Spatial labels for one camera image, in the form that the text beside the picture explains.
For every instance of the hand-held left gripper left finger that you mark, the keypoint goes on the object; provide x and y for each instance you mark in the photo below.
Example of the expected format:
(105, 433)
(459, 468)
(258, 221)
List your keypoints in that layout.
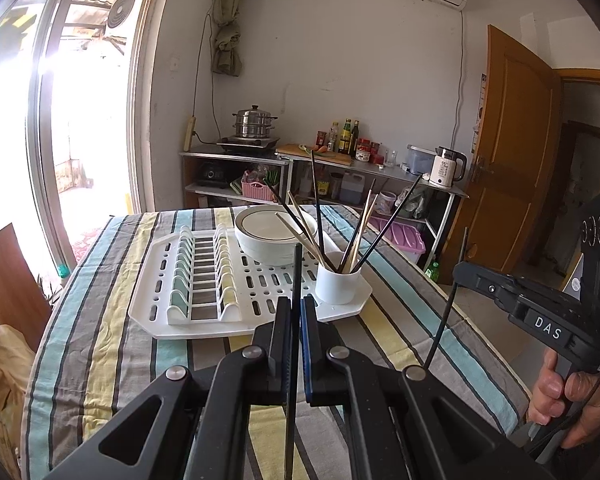
(285, 330)

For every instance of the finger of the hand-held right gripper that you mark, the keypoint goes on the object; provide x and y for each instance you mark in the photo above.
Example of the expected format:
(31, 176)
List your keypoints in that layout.
(485, 280)

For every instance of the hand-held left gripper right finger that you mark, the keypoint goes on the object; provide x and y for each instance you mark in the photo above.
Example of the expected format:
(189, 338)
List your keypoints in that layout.
(309, 330)

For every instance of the white utensil cup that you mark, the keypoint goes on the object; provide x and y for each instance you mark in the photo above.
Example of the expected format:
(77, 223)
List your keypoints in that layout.
(337, 287)

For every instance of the wooden chopstick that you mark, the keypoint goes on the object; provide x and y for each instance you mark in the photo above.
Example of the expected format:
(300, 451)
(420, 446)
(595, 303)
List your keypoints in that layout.
(296, 206)
(362, 225)
(300, 237)
(374, 205)

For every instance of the person's right hand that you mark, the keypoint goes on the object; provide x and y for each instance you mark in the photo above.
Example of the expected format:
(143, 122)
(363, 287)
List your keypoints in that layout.
(547, 395)

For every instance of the green plastic bottle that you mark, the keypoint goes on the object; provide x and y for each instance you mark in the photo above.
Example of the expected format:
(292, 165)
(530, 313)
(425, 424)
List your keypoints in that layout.
(432, 271)

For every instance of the white plastic dish rack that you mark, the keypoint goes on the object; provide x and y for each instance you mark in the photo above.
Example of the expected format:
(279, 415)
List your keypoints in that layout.
(230, 327)

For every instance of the large white bowl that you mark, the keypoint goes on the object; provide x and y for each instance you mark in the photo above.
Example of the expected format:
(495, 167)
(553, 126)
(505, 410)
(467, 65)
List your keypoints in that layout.
(270, 255)

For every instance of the storage box with pink lid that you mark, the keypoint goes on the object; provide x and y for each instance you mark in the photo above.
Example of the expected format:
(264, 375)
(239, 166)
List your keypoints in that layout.
(405, 240)

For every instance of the crumpled snack bags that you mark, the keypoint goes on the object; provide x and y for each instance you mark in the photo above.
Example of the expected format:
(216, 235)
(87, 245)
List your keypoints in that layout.
(414, 203)

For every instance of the white bowl with dark rim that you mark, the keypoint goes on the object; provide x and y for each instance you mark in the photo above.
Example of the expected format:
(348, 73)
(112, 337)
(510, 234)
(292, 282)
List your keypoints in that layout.
(260, 225)

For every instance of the metal door latch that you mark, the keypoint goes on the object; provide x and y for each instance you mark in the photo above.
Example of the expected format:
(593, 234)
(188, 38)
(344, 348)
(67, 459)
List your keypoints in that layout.
(477, 168)

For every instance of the white electric kettle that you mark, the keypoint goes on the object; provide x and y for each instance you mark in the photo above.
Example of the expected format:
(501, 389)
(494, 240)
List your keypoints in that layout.
(442, 170)

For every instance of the wooden door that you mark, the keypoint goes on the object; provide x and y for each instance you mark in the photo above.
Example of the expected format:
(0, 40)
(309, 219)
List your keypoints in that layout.
(510, 150)

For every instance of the water filter pitcher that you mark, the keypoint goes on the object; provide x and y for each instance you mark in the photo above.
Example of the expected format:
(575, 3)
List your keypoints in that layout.
(420, 160)

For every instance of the wide metal shelf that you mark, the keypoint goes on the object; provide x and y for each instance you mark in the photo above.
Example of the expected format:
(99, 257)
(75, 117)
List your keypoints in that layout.
(395, 172)

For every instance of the pink plastic basket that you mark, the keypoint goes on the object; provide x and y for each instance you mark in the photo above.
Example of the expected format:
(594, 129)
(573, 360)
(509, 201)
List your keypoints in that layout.
(255, 192)

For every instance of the soy sauce bottle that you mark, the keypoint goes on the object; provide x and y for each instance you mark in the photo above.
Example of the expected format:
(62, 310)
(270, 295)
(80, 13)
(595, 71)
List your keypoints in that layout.
(323, 186)

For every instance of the clear plastic jug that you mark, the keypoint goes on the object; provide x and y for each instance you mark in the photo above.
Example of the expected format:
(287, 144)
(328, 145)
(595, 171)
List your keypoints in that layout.
(352, 189)

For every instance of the drinking glass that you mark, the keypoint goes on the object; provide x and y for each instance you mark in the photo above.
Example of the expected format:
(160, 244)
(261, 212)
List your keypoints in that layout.
(390, 159)

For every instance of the black blender base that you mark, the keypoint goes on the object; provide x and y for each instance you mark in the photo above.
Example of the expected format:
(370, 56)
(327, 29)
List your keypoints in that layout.
(210, 173)

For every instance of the white jar with red label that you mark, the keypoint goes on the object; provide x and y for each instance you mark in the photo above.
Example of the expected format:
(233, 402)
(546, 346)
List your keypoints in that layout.
(363, 154)

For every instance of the wooden cutting board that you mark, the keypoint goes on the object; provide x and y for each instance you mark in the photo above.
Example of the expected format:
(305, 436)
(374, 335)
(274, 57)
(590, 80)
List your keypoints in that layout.
(290, 151)

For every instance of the red lidded jars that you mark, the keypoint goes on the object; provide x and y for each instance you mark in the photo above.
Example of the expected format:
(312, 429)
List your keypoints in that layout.
(367, 144)

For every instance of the green onion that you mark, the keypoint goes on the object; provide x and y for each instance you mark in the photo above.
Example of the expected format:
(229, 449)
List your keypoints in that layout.
(306, 148)

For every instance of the striped tablecloth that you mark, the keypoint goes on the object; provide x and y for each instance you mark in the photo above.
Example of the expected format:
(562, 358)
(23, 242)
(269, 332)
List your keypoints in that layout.
(105, 360)

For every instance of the small metal shelf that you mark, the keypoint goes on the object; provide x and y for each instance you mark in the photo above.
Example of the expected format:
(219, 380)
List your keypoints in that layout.
(230, 156)

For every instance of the black induction cooker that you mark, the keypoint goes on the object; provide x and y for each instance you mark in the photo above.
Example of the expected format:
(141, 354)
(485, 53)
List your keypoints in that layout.
(247, 145)

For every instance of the red sauce jar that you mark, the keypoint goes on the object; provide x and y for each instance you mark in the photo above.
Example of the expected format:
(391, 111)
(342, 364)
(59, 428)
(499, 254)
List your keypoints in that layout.
(321, 139)

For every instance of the dark glass bottle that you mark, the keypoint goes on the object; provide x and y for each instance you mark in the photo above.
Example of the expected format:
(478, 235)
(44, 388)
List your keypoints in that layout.
(355, 137)

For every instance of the clear bottle with yellow cap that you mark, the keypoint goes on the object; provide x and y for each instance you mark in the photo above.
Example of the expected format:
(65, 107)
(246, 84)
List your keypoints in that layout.
(334, 137)

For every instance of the dark green oil bottle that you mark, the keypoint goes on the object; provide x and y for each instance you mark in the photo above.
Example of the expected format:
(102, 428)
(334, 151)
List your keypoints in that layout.
(346, 137)

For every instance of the steel steamer pot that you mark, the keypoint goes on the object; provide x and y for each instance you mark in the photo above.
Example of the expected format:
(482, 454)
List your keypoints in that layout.
(254, 124)

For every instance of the beige power strip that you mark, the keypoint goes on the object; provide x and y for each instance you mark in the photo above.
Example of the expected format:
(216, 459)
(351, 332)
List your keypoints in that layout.
(190, 134)

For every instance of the brown wooden board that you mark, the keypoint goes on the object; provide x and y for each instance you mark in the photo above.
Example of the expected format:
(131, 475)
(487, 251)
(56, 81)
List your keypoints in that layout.
(10, 285)

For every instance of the hanging tied curtain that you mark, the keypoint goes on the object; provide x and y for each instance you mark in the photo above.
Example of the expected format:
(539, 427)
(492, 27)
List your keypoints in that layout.
(227, 35)

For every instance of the sliding glass door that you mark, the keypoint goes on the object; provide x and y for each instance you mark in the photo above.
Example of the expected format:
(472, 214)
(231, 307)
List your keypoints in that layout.
(45, 110)

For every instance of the round outdoor fan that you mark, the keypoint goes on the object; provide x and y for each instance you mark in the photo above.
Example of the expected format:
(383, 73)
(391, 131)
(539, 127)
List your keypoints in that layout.
(121, 10)

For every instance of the yellow black striped sign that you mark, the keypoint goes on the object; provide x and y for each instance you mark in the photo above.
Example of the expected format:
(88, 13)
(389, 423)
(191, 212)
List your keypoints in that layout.
(17, 21)

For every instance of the paper wall chart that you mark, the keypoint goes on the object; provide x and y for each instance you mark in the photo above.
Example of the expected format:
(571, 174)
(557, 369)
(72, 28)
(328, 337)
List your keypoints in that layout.
(480, 110)

